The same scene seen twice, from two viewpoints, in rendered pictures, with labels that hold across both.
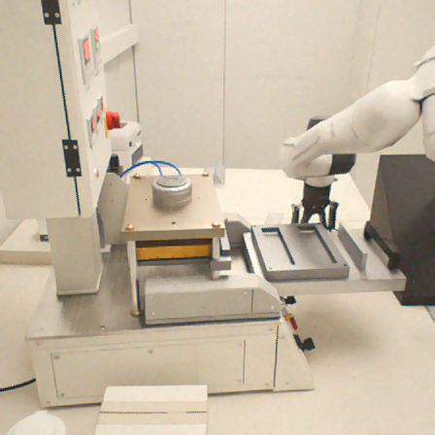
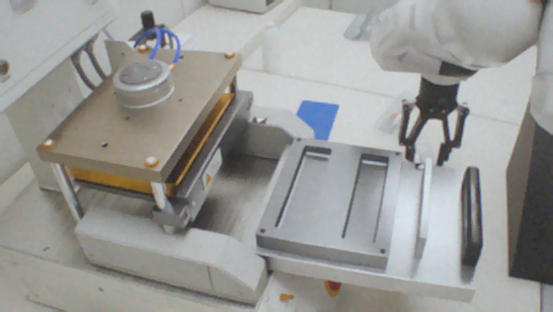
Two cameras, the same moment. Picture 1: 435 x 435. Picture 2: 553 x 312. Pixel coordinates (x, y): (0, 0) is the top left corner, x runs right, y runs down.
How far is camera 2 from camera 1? 0.56 m
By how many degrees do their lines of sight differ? 24
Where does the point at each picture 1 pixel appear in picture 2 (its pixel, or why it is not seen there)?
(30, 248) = not seen: hidden behind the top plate
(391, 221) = (533, 155)
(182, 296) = (116, 247)
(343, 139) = (424, 37)
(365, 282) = (409, 281)
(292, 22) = not seen: outside the picture
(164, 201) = (121, 103)
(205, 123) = not seen: outside the picture
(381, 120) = (461, 25)
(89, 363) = (46, 278)
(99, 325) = (45, 246)
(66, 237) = (27, 129)
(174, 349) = (125, 296)
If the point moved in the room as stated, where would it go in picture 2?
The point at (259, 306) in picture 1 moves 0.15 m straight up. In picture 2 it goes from (222, 286) to (203, 200)
